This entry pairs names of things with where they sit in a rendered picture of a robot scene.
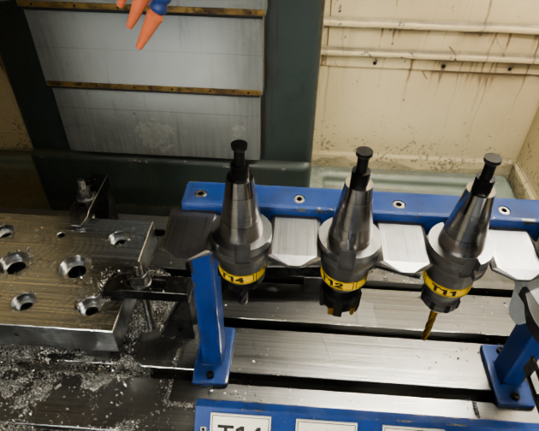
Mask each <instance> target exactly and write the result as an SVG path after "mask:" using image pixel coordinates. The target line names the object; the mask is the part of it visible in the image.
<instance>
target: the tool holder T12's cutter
mask: <svg viewBox="0 0 539 431"><path fill-rule="evenodd" d="M361 295H362V292H361V287H360V288H359V289H357V290H355V291H351V292H337V291H335V290H333V289H332V288H331V287H330V286H328V285H327V284H326V283H325V282H324V281H323V282H322V284H321V286H320V293H319V303H320V305H326V306H327V307H328V314H329V315H332V316H338V317H341V314H342V312H347V311H350V312H349V314H350V315H353V313H354V312H355V311H357V309H358V307H359V304H360V299H361Z"/></svg>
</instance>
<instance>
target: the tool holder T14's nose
mask: <svg viewBox="0 0 539 431"><path fill-rule="evenodd" d="M217 272H218V276H220V277H221V279H222V282H223V283H224V284H225V285H227V286H228V289H229V290H232V291H233V290H234V289H237V290H247V289H251V288H252V289H253V290H254V289H256V288H258V285H259V284H260V283H261V282H262V280H263V279H264V276H265V275H266V274H267V266H265V271H264V274H263V276H262V277H261V278H260V279H259V280H257V281H255V282H253V283H252V284H248V285H235V284H233V283H230V282H228V281H226V280H225V279H224V278H223V277H222V275H221V273H220V270H219V268H217Z"/></svg>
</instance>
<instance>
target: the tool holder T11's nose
mask: <svg viewBox="0 0 539 431"><path fill-rule="evenodd" d="M420 298H421V299H422V300H423V302H424V303H425V305H427V306H428V307H429V309H430V310H432V311H434V312H436V313H448V312H451V311H453V310H455V309H458V307H459V305H460V302H461V301H460V298H444V297H442V296H440V295H437V294H435V293H434V292H432V291H431V290H430V289H429V288H428V287H427V286H426V285H425V283H423V286H422V293H421V297H420Z"/></svg>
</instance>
